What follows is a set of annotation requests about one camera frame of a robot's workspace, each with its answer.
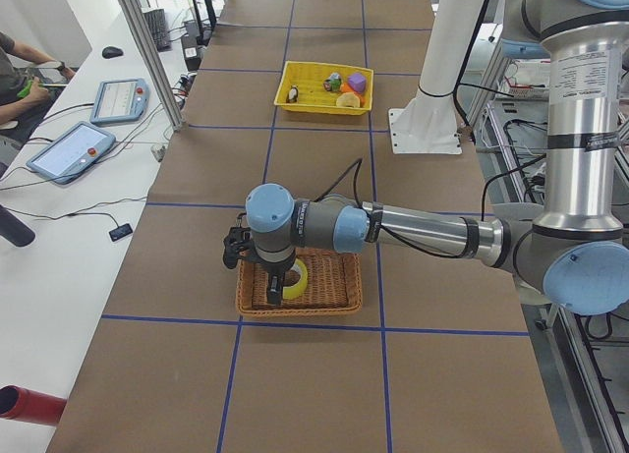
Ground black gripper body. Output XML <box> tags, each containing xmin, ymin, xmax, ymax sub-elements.
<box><xmin>261</xmin><ymin>258</ymin><xmax>295</xmax><ymax>305</ymax></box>

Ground yellow tape roll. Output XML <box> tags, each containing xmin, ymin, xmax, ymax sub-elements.
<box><xmin>282</xmin><ymin>258</ymin><xmax>309</xmax><ymax>301</ymax></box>

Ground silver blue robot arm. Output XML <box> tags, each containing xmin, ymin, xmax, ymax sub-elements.
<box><xmin>223</xmin><ymin>0</ymin><xmax>628</xmax><ymax>315</ymax></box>

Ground brown wicker basket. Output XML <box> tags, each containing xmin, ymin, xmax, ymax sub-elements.
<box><xmin>236</xmin><ymin>249</ymin><xmax>363</xmax><ymax>317</ymax></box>

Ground yellow plastic basket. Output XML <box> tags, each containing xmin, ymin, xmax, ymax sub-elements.
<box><xmin>274</xmin><ymin>61</ymin><xmax>374</xmax><ymax>116</ymax></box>

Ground small black device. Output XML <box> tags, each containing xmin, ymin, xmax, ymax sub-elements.
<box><xmin>108</xmin><ymin>223</ymin><xmax>133</xmax><ymax>242</ymax></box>

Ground bread slice toy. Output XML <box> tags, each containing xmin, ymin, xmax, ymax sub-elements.
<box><xmin>335</xmin><ymin>92</ymin><xmax>362</xmax><ymax>108</ymax></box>

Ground orange toy piece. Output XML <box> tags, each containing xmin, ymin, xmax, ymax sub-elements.
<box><xmin>340</xmin><ymin>83</ymin><xmax>365</xmax><ymax>105</ymax></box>

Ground purple cube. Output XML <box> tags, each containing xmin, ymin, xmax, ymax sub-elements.
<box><xmin>347</xmin><ymin>72</ymin><xmax>368</xmax><ymax>93</ymax></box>

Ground upper teach pendant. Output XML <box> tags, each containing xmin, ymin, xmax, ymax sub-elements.
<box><xmin>89</xmin><ymin>79</ymin><xmax>149</xmax><ymax>126</ymax></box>

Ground teach pendant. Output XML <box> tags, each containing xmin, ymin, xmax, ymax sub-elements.
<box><xmin>89</xmin><ymin>79</ymin><xmax>149</xmax><ymax>126</ymax></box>
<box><xmin>27</xmin><ymin>122</ymin><xmax>116</xmax><ymax>185</ymax></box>

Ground lower teach pendant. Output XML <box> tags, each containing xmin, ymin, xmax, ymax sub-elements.
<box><xmin>27</xmin><ymin>122</ymin><xmax>116</xmax><ymax>185</ymax></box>

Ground black computer mouse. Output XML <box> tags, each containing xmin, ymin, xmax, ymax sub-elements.
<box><xmin>101</xmin><ymin>46</ymin><xmax>124</xmax><ymax>59</ymax></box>

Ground black keyboard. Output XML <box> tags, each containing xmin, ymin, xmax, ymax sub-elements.
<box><xmin>143</xmin><ymin>8</ymin><xmax>171</xmax><ymax>52</ymax></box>

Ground red bottle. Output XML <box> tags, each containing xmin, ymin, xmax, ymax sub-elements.
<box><xmin>1</xmin><ymin>385</ymin><xmax>67</xmax><ymax>426</ymax></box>

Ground person at desk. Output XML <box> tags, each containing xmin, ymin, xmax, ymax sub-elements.
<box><xmin>1</xmin><ymin>32</ymin><xmax>76</xmax><ymax>125</ymax></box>

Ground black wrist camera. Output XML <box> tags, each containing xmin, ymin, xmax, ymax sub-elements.
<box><xmin>222</xmin><ymin>226</ymin><xmax>256</xmax><ymax>269</ymax></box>

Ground black camera cable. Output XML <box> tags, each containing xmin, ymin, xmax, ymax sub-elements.
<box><xmin>314</xmin><ymin>157</ymin><xmax>546</xmax><ymax>259</ymax></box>

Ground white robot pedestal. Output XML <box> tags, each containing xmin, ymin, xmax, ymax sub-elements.
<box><xmin>388</xmin><ymin>0</ymin><xmax>486</xmax><ymax>155</ymax></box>

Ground aluminium frame post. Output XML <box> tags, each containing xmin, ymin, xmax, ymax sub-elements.
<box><xmin>118</xmin><ymin>0</ymin><xmax>184</xmax><ymax>132</ymax></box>

